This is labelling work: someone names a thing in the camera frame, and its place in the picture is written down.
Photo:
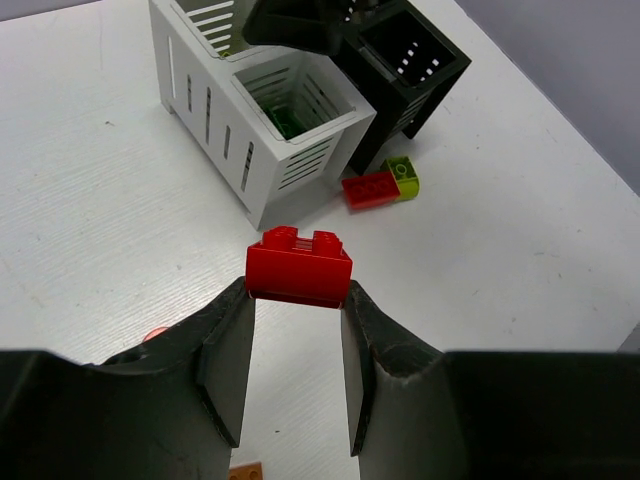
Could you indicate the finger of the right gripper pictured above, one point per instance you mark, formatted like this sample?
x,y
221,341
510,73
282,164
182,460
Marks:
x,y
316,26

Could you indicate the black slotted container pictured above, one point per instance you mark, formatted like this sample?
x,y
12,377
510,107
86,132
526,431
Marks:
x,y
404,66

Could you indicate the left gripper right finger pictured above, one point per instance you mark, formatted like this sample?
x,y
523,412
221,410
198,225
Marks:
x,y
415,412

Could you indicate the green small lego brick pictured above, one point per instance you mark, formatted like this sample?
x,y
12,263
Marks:
x,y
284,119

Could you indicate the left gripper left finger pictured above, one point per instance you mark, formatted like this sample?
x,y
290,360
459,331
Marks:
x,y
170,407

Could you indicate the white slotted container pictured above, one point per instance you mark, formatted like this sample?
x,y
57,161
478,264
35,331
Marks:
x,y
215,83

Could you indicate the yellow-green small lego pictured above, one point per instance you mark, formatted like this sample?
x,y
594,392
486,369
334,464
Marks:
x,y
405,176

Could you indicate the orange flat lego brick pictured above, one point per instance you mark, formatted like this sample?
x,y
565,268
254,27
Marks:
x,y
251,471

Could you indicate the red flower lego piece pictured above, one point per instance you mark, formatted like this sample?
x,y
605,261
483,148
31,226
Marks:
x,y
154,333

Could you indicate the red lego brick from stack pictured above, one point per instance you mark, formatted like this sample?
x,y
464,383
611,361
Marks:
x,y
285,267

